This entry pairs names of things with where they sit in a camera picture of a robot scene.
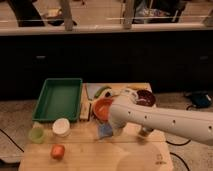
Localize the blue sponge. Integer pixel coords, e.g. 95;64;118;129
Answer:
98;124;113;139

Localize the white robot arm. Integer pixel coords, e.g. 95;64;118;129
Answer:
108;88;213;146

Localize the green plastic tray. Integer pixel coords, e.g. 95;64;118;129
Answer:
32;78;82;122

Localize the orange bowl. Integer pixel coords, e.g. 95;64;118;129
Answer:
92;98;113;121

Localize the metal cup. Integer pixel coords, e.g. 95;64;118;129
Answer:
139;127;153;137

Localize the wooden block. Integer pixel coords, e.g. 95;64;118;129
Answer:
79;102;91;121

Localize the dark red bowl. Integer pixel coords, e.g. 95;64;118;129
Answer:
136;90;156;107

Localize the yellow banana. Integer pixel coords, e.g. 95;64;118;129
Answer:
127;85;147;91

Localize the white cutting board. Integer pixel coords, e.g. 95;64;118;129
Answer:
86;83;113;100

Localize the white lidded jar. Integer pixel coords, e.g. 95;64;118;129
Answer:
52;118;70;137

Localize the orange fruit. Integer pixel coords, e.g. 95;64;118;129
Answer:
50;144;65;160

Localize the light green cup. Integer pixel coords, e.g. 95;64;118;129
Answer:
28;127;45;144

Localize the blue device on floor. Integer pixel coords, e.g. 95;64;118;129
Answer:
190;93;212;108

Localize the black cable right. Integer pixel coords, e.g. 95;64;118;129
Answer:
165;105;198;171

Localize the black cable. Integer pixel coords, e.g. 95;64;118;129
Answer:
0;128;25;154
165;105;198;171

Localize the black cable left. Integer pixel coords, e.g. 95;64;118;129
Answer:
0;128;25;154

